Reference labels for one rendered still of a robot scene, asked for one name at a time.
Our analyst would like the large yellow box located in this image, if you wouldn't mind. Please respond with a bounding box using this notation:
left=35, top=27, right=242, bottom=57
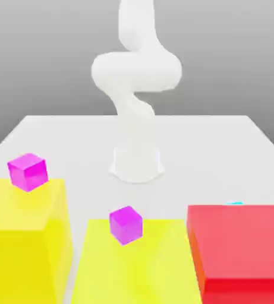
left=0, top=178, right=74, bottom=304
left=70, top=218, right=203, bottom=304

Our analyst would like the large red box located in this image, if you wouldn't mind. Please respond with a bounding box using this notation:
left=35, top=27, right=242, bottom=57
left=186, top=204, right=274, bottom=304

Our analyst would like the small magenta cube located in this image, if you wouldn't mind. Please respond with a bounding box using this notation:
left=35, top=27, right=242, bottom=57
left=7, top=152, right=49, bottom=192
left=108, top=205, right=143, bottom=246

